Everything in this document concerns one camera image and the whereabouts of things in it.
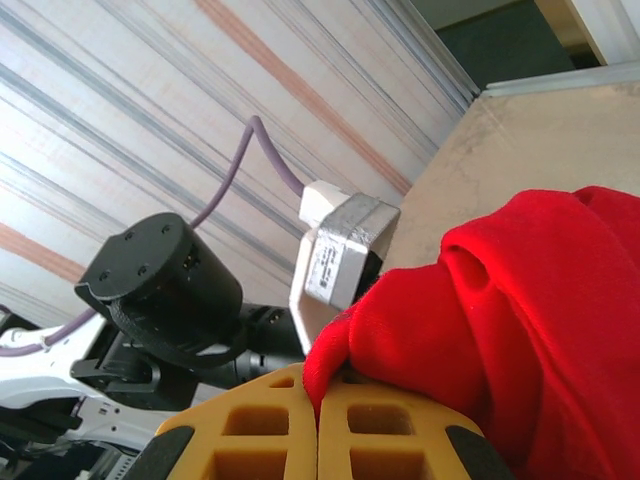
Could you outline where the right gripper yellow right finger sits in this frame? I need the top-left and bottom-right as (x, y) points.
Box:
(317, 370), (517, 480)

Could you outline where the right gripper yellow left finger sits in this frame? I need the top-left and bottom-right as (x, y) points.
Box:
(134, 362), (320, 480)

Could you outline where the red t-shirt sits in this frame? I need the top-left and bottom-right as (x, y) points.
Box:
(303, 185), (640, 480)

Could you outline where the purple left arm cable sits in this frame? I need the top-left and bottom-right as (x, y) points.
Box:
(0, 115), (307, 357)

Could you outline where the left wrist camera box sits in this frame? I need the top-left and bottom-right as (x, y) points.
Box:
(288, 180), (402, 357)

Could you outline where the aluminium table frame bar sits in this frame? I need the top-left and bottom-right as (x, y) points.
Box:
(479, 60), (640, 99)

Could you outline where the beige door frame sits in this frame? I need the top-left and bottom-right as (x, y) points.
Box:
(532, 0), (609, 69)

